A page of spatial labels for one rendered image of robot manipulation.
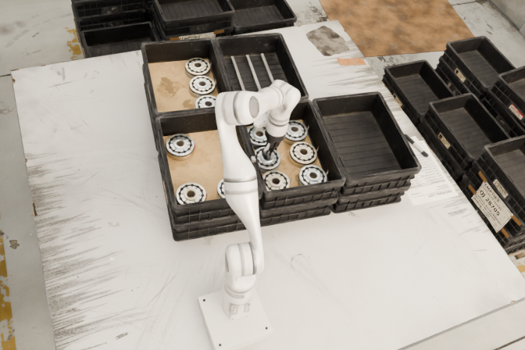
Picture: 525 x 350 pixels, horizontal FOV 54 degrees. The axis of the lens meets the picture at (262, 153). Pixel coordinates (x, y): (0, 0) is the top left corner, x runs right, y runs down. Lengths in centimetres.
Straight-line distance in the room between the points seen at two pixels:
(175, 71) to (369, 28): 216
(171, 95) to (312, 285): 91
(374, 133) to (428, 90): 122
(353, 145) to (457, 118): 111
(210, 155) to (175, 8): 136
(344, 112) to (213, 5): 128
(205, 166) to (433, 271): 91
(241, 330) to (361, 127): 94
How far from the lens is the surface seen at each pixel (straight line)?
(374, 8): 428
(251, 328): 170
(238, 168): 139
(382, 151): 208
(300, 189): 175
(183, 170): 187
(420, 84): 332
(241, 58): 229
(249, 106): 136
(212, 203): 168
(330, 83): 246
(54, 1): 402
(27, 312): 260
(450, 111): 307
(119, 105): 226
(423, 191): 220
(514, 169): 280
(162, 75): 219
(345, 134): 208
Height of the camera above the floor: 234
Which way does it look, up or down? 51 degrees down
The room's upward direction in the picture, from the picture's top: 12 degrees clockwise
